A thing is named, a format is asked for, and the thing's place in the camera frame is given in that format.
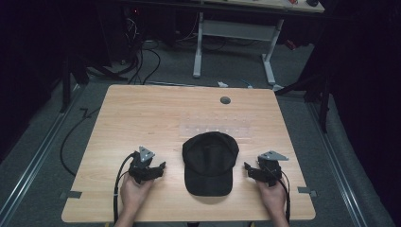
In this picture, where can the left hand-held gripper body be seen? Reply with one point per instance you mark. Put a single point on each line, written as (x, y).
(142, 165)

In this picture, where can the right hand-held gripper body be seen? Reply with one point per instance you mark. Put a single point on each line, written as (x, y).
(271, 168)

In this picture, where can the black baseball cap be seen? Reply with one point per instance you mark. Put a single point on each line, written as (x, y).
(208, 160)

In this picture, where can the person's right hand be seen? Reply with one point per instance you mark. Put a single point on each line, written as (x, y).
(272, 198)

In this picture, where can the person's left hand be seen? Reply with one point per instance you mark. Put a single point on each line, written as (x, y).
(134, 195)

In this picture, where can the grey tape piece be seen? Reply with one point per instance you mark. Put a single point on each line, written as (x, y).
(72, 195)
(306, 190)

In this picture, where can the black metal stand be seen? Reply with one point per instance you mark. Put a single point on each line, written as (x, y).
(321, 94)
(66, 85)

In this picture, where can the red object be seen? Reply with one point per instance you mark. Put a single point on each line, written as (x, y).
(290, 44)

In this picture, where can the white-framed background desk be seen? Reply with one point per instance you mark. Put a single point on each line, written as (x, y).
(236, 31)

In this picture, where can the black computer mouse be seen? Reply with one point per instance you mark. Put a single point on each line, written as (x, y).
(312, 2)

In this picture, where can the metal floor rail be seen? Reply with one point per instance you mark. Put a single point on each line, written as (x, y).
(337, 164)
(34, 160)

